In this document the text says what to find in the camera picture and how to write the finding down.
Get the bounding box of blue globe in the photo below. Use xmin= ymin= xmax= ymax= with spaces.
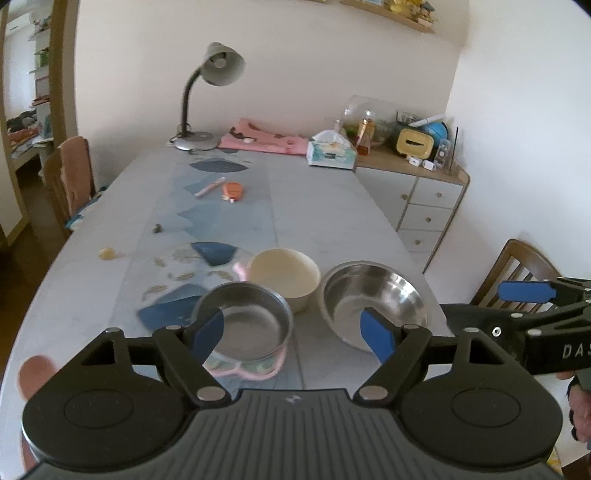
xmin=425 ymin=121 xmax=451 ymax=148

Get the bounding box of clear glass leaf-print plate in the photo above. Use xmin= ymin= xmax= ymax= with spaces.
xmin=139 ymin=241 xmax=256 ymax=326

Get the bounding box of pink chair cloth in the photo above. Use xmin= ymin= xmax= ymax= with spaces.
xmin=59 ymin=136 xmax=97 ymax=217

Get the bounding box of pink steel-lined handled bowl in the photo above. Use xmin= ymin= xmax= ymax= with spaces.
xmin=191 ymin=262 xmax=295 ymax=380

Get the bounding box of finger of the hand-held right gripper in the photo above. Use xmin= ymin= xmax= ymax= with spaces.
xmin=498 ymin=278 xmax=591 ymax=304
xmin=492 ymin=300 xmax=591 ymax=341

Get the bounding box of large steel bowl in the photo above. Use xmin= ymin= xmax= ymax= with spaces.
xmin=318 ymin=261 xmax=429 ymax=352

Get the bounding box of cream bowl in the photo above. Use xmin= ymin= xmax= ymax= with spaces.
xmin=248 ymin=248 xmax=321 ymax=313

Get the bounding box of orange bottle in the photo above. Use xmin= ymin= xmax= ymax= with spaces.
xmin=356 ymin=119 xmax=375 ymax=155

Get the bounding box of glass fishbowl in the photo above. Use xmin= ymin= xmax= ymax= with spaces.
xmin=344 ymin=95 xmax=398 ymax=146

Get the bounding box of white drawer cabinet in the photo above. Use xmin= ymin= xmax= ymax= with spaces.
xmin=353 ymin=148 xmax=471 ymax=273

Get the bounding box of tissue box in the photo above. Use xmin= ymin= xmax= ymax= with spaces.
xmin=307 ymin=130 xmax=358 ymax=171

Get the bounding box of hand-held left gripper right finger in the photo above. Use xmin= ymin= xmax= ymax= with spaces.
xmin=353 ymin=308 xmax=502 ymax=408

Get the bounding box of person's right hand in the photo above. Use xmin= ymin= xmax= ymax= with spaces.
xmin=556 ymin=367 xmax=591 ymax=450

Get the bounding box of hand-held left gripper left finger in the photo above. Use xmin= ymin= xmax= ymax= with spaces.
xmin=85 ymin=310 xmax=232 ymax=408

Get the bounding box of pink pen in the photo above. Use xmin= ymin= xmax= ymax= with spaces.
xmin=194 ymin=176 xmax=225 ymax=198

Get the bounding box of wooden chair with black seat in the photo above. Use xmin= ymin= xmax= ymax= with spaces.
xmin=441 ymin=239 xmax=565 ymax=342

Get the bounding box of blue patterned table runner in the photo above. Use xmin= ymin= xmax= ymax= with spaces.
xmin=136 ymin=154 xmax=308 ymax=388

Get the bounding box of yellow tissue holder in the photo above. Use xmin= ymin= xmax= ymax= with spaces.
xmin=396 ymin=128 xmax=435 ymax=158

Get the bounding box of grey desk lamp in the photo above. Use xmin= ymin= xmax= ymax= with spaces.
xmin=167 ymin=42 xmax=245 ymax=152

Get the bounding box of wooden framed floor mirror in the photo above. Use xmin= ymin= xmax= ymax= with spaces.
xmin=0 ymin=0 xmax=77 ymax=247

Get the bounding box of pink printed cloth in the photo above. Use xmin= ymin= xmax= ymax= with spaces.
xmin=218 ymin=118 xmax=309 ymax=157

